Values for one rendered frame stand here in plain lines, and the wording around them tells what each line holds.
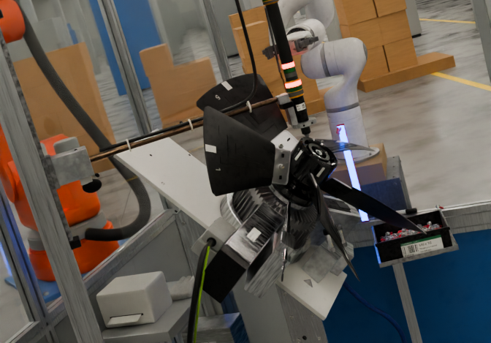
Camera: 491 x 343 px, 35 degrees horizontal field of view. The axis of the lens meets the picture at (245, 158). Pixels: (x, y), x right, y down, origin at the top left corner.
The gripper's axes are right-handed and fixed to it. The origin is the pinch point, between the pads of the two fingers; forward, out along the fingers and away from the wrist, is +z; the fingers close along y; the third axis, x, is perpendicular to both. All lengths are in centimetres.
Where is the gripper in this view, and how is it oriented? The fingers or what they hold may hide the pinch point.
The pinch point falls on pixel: (283, 49)
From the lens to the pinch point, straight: 213.4
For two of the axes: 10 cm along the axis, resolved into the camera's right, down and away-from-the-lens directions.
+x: -2.7, -9.4, -2.0
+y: -9.1, 1.8, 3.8
